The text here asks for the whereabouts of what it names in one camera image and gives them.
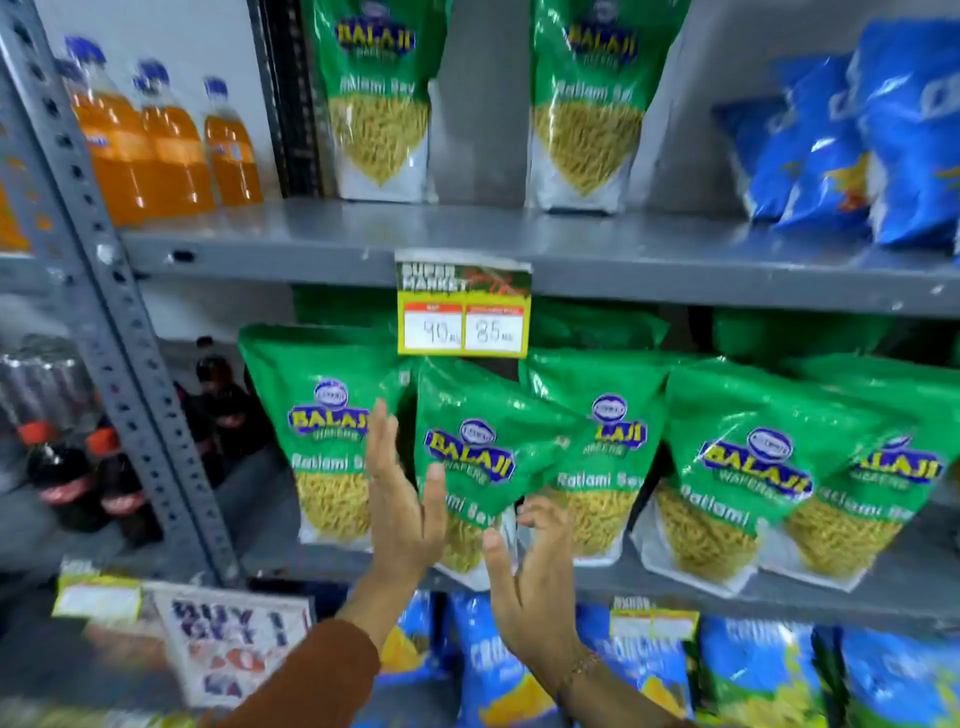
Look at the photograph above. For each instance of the green snack packet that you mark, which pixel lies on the green snack packet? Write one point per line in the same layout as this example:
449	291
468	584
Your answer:
487	450

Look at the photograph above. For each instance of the grey metal shelf board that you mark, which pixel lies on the grey metal shelf board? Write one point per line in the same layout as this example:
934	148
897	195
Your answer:
862	592
600	251

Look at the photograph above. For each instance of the person's left thumb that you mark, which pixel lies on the person's left thumb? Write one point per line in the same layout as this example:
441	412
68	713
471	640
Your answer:
435	495

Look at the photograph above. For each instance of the blue chips bag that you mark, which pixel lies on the blue chips bag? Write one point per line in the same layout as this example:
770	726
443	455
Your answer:
911	135
825	157
757	150

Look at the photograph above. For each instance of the person's left hand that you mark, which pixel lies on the person's left hand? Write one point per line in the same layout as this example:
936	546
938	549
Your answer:
401	525

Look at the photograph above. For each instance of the green yellow price tag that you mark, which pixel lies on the green yellow price tag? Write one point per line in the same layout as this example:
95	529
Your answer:
463	304

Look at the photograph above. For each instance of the blue green crisps packet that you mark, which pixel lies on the blue green crisps packet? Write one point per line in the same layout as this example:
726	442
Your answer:
757	675

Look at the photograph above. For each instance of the white offer sign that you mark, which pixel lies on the white offer sign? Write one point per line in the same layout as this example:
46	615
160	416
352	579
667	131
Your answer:
232	645

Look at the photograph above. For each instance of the person's right thumb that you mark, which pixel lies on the person's right thumb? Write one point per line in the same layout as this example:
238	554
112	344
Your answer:
496	566

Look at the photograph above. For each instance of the green yellow noodle snack bag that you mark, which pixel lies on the green yellow noodle snack bag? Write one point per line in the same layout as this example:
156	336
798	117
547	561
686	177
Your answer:
589	105
379	97

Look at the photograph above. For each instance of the orange soda bottle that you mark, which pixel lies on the orange soda bottle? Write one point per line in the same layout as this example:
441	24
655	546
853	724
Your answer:
112	142
176	150
232	154

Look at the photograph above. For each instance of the row of green packets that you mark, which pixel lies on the row of green packets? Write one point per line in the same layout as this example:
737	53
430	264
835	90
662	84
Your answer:
750	480

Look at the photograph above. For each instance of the person's right hand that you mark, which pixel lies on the person's right hand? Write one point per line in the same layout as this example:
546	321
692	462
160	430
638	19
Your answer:
544	600

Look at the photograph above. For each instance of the dark perforated shelf upright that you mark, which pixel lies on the dark perforated shelf upright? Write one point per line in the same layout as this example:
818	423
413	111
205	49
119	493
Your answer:
292	90

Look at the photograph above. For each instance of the person's right forearm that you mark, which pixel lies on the person's right forearm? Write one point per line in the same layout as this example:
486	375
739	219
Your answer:
615	701

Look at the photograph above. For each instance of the dark cola bottle red cap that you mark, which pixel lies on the dark cola bottle red cap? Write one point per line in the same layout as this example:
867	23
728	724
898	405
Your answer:
64	484
120	487

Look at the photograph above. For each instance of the dark cola bottle black cap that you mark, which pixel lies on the dark cola bottle black cap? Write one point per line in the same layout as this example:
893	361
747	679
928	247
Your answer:
221	405

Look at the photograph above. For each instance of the grey perforated shelf upright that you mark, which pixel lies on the grey perforated shelf upright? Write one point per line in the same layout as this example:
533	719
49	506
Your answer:
112	300

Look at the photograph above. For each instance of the pack of clear bottles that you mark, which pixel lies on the pack of clear bottles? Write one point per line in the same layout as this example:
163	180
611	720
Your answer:
41	382

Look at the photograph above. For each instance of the person's left forearm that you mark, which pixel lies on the person's left forearm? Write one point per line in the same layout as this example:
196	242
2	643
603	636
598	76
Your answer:
322	675

